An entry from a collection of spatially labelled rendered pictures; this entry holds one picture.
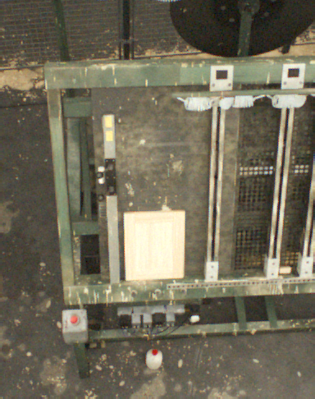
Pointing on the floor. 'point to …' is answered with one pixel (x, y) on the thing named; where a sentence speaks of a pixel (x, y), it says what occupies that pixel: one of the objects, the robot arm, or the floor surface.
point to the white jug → (154, 359)
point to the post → (81, 360)
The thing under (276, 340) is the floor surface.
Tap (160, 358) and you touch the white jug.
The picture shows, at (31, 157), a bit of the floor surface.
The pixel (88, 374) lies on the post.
